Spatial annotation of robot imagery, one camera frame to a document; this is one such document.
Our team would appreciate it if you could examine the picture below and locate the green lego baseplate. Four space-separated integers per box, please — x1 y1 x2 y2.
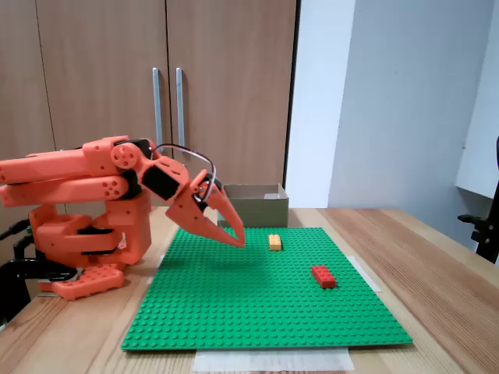
120 226 414 353

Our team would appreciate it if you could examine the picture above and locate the black office chair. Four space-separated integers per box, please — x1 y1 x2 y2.
457 135 499 265

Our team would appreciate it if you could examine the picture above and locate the short masking tape strip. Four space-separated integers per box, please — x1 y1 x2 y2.
352 254 384 294
145 254 167 286

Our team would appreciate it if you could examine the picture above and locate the cardboard box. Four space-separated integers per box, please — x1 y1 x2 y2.
216 182 290 228

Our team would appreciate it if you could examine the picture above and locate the red lego block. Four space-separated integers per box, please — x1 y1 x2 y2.
310 264 338 290

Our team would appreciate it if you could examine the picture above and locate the silver cabinet door handle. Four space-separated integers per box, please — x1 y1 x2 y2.
151 67 165 146
175 67 187 148

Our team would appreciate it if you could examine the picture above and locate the black power cable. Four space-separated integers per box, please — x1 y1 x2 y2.
0 219 32 241

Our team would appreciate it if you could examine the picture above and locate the black table clamp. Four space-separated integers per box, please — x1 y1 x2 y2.
0 233 81 328

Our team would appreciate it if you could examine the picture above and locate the gripper motor cable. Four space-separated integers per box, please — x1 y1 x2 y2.
149 143 217 203

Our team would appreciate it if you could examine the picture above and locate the brown wooden cabinet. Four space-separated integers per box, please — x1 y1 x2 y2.
0 0 302 250

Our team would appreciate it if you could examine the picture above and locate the wide masking tape strip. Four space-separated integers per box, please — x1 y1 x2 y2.
193 348 356 373

